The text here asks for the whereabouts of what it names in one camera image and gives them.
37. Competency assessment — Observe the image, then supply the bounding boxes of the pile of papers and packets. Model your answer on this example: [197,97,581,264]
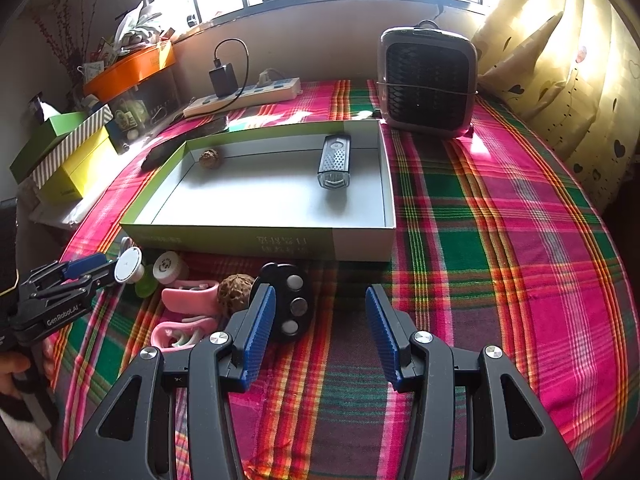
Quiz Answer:
[82,0,173,76]

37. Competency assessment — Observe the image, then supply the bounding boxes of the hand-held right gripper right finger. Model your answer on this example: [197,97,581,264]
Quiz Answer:
[365,285,585,480]

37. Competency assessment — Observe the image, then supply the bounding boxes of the black charger cable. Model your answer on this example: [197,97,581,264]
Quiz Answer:
[214,39,251,98]

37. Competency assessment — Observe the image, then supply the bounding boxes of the plaid cloth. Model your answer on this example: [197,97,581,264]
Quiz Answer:
[42,77,633,480]

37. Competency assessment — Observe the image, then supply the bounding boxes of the striped box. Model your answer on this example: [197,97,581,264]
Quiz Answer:
[31,105,115,191]

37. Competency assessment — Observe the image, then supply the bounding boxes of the person's left hand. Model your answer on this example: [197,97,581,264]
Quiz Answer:
[0,351,32,397]

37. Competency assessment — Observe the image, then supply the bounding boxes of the white power strip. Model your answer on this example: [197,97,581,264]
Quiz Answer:
[182,77,304,118]

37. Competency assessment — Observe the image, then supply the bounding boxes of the white round cap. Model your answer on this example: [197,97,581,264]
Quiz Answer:
[152,251,183,286]

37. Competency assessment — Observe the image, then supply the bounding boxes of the clear storage drawer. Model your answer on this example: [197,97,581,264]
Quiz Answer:
[100,67,183,153]

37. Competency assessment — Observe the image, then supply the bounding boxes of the dried flower branches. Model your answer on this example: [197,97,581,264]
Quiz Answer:
[30,0,108,81]

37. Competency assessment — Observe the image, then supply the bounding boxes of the green and white cardboard box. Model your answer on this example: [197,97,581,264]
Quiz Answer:
[119,119,398,263]

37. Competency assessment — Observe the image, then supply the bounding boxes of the white paper sheet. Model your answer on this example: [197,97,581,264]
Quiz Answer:
[27,195,93,233]

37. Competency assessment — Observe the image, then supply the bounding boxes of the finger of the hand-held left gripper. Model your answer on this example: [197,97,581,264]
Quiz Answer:
[22,254,108,288]
[47,260,120,307]

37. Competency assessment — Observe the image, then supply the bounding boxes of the black and grey bike light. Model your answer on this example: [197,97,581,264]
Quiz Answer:
[316,133,352,190]

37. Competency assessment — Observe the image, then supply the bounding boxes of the pink hair clip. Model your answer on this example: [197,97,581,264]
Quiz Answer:
[161,280,221,318]
[151,315,226,353]

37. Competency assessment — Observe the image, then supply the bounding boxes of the white round disc green base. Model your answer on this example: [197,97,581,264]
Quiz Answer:
[112,245,162,299]

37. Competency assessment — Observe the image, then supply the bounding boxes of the black smartphone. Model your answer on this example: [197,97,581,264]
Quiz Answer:
[141,115,231,171]

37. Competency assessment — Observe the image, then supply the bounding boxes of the cream heart print curtain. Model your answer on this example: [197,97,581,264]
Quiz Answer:
[470,0,640,211]

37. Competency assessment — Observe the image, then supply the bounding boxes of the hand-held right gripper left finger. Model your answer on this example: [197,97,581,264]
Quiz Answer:
[56,284,277,480]

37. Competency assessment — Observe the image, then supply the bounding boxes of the small grey desktop heater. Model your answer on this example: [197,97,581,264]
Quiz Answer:
[376,21,482,138]

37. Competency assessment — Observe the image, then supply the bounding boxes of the yellow box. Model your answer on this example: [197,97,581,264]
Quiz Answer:
[40,127,118,203]

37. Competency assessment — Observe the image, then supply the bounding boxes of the orange container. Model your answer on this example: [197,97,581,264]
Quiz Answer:
[82,42,177,103]

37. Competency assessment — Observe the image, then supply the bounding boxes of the black charger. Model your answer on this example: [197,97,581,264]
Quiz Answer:
[208,57,238,98]

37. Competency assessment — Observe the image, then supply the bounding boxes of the black key fob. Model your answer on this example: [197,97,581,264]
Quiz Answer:
[248,262,316,345]

